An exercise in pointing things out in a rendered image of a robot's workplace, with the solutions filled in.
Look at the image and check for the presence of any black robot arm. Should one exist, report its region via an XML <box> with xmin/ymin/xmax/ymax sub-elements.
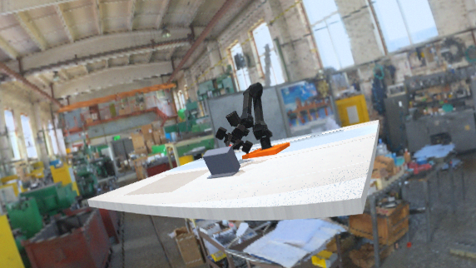
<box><xmin>226</xmin><ymin>82</ymin><xmax>273</xmax><ymax>151</ymax></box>

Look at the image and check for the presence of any blue-grey sloped panel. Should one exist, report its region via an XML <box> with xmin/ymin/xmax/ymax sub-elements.
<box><xmin>203</xmin><ymin>146</ymin><xmax>240</xmax><ymax>179</ymax></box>

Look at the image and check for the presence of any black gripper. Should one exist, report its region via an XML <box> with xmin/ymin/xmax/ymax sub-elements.
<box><xmin>216</xmin><ymin>127</ymin><xmax>253</xmax><ymax>154</ymax></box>

